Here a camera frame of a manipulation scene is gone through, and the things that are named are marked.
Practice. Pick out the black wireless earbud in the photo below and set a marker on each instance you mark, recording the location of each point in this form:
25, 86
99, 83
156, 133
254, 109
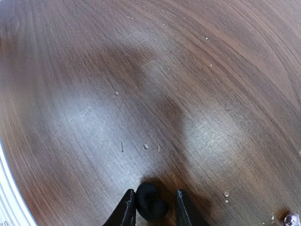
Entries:
149, 203

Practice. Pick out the front aluminium rail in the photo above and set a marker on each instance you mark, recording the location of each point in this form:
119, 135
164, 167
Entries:
13, 209

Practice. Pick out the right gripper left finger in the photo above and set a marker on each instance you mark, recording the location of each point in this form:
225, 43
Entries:
125, 212

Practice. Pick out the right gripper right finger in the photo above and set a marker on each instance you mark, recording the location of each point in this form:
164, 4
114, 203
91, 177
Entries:
187, 213

